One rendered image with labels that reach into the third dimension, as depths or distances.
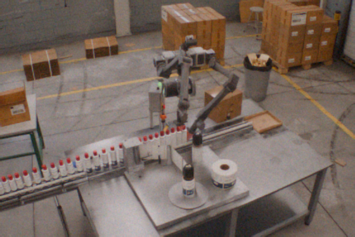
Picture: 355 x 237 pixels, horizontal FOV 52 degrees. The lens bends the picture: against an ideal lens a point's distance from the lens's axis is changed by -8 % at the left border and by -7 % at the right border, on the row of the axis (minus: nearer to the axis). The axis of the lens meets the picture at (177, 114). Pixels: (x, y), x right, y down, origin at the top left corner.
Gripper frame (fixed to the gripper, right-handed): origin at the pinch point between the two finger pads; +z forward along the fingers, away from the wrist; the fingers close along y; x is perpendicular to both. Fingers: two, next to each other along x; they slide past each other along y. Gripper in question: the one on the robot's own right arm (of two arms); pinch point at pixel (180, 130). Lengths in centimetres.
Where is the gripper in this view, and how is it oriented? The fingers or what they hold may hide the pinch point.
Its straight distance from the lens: 313.0
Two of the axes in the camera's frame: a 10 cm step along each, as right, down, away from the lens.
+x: -4.5, -4.5, 7.7
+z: 0.3, 8.5, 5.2
